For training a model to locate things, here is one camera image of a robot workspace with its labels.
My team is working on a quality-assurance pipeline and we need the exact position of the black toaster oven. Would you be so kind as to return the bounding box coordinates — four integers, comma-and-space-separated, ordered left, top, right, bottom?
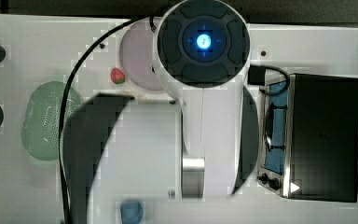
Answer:
257, 74, 358, 203

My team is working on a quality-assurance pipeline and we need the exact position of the blue bowl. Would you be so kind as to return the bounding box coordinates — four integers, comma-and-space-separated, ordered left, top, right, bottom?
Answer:
120, 200, 144, 224

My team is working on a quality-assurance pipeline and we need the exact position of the green perforated colander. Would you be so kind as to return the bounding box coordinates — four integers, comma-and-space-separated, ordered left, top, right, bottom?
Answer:
21, 80, 84, 161

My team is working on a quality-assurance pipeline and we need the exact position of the lilac round plate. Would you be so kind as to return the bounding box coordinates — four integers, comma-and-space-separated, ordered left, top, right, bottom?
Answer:
119, 19, 162, 91

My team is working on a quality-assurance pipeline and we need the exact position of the red strawberry toy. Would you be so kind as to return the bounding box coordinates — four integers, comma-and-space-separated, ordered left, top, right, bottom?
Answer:
111, 68, 125, 84

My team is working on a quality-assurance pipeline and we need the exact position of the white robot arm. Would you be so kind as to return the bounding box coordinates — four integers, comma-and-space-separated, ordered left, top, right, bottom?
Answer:
60, 0, 251, 224

